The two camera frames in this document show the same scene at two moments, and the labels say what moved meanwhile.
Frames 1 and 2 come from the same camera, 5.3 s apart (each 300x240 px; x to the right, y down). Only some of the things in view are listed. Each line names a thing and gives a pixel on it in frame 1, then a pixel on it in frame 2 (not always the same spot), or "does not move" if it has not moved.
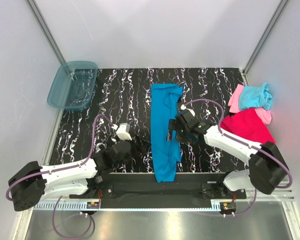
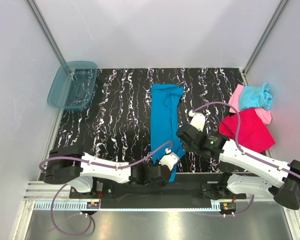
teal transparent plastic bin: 73,85 does not move
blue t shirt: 165,154 does not move
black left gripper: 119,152 -> 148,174
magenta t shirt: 248,123 does not move
